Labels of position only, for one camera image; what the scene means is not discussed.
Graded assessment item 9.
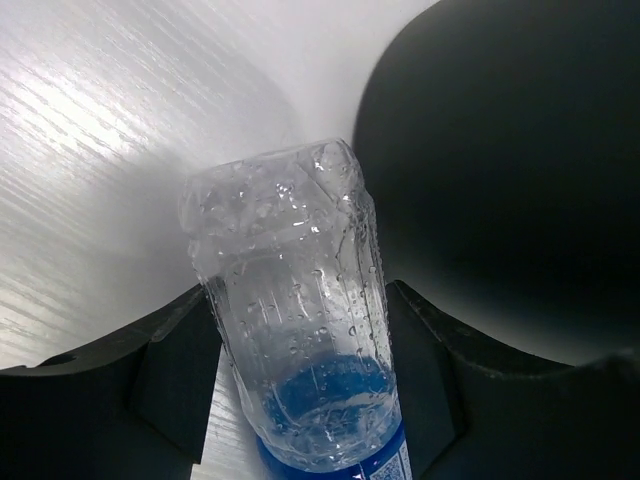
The clear bottle blue label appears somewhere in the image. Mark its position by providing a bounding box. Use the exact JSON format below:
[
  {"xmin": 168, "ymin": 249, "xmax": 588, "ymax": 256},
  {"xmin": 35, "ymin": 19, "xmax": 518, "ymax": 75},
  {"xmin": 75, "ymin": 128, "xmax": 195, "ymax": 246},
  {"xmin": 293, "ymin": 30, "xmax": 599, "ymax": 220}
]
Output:
[{"xmin": 179, "ymin": 139, "xmax": 412, "ymax": 479}]

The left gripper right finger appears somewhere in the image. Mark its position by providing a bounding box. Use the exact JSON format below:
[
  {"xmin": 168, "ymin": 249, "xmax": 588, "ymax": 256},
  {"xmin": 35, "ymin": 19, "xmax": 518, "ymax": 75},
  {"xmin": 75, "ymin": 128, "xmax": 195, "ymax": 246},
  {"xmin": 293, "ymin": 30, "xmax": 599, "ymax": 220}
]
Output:
[{"xmin": 386, "ymin": 281, "xmax": 639, "ymax": 479}]

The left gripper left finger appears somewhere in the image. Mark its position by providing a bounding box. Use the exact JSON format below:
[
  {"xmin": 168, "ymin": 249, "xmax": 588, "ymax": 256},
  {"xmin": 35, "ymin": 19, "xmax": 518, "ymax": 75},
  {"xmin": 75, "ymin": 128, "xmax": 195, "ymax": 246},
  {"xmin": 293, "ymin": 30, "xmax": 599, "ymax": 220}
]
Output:
[{"xmin": 1, "ymin": 286, "xmax": 221, "ymax": 479}]

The black cylindrical waste bin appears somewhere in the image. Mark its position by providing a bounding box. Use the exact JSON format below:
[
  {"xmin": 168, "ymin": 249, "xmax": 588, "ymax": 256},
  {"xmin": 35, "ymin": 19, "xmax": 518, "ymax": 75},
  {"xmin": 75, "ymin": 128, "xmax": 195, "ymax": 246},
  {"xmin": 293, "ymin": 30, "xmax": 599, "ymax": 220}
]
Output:
[{"xmin": 354, "ymin": 1, "xmax": 639, "ymax": 364}]

